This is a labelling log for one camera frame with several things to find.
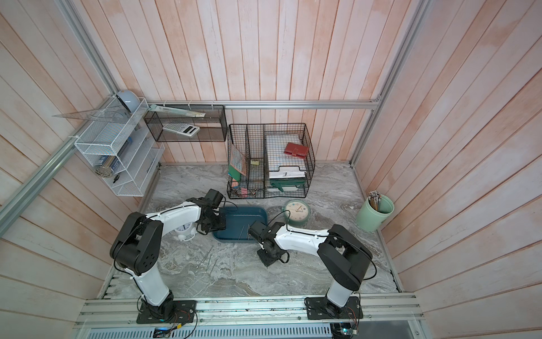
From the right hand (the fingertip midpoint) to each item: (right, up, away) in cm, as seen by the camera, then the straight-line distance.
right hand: (270, 257), depth 87 cm
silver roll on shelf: (-61, +37, -11) cm, 72 cm away
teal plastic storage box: (-14, +15, +1) cm, 21 cm away
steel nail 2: (-23, -3, -3) cm, 24 cm away
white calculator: (-40, +57, +11) cm, 70 cm away
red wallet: (+13, +47, +8) cm, 49 cm away
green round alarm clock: (+13, +17, +10) cm, 24 cm away
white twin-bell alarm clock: (-38, +10, +5) cm, 39 cm away
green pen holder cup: (+43, +20, -3) cm, 47 cm away
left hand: (-22, +11, +7) cm, 26 cm away
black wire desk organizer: (-11, +35, +27) cm, 46 cm away
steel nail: (-27, +1, -1) cm, 27 cm away
